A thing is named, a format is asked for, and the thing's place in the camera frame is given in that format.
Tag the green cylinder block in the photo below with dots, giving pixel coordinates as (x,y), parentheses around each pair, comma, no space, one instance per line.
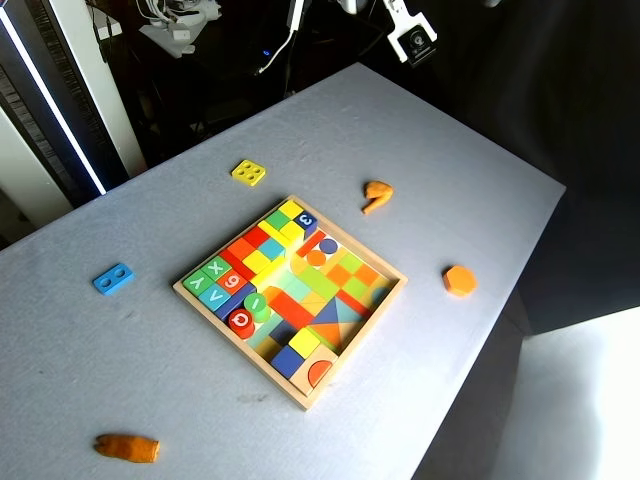
(256,302)

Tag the red cylinder block letter Q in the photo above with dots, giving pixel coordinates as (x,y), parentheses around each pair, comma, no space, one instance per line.
(241,320)

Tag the yellow four-hole block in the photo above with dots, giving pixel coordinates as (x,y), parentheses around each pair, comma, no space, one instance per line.
(248,172)

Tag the wooden puzzle tray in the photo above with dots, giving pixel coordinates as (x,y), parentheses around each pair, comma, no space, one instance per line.
(350,345)

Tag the orange hexagon block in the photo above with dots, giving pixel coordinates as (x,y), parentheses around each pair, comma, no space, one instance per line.
(460,281)

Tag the blue two-hole block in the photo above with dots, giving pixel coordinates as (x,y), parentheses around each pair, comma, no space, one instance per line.
(113,279)

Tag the toy fried chicken leg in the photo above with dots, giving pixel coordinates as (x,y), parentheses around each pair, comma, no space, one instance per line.
(377,192)

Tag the grey table cloth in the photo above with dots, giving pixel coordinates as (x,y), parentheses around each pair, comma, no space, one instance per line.
(150,375)

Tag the white electronics pile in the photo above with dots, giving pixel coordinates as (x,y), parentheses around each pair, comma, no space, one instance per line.
(175,30)

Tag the orange toy sweet potato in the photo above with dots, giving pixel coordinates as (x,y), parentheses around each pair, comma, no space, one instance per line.
(127,447)

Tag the LED light strip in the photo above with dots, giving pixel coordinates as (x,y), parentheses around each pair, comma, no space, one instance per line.
(55,105)

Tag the white backdrop board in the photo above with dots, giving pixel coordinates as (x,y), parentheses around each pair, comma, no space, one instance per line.
(590,400)

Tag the white frame post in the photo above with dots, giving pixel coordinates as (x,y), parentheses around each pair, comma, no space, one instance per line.
(100,75)

